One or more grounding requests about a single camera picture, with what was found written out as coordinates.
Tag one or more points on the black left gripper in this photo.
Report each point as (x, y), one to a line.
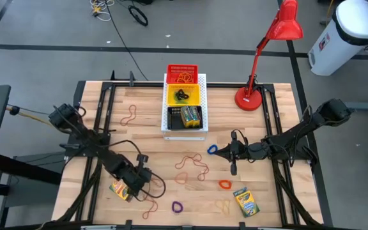
(134, 175)

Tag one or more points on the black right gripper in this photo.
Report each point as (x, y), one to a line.
(251, 150)

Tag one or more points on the blue coil wristband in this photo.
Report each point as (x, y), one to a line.
(208, 149)

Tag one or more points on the yellow Crayola crayon box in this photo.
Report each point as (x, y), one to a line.
(118, 188)

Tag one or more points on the long red rubber band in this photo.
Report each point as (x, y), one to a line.
(203, 163)

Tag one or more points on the black plastic basket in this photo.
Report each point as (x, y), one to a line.
(174, 119)

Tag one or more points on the yellow plastic basket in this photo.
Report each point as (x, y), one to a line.
(194, 94)

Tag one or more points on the red plastic basket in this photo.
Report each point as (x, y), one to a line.
(171, 68)

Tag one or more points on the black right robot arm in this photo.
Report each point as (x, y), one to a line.
(299, 134)

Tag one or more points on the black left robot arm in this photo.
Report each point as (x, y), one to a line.
(101, 153)

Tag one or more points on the red desk lamp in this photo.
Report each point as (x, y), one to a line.
(286, 22)

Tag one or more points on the purple coil wristband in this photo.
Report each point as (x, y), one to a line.
(172, 207)

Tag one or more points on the orange coil wristband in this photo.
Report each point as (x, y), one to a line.
(219, 184)

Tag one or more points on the pale orange rubber band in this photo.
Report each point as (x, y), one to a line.
(223, 206)

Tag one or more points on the green Crayola pencil box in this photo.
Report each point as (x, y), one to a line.
(246, 202)

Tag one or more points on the white trash bin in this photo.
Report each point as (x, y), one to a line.
(347, 41)

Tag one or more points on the black aluminium rig frame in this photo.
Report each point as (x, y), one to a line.
(271, 115)

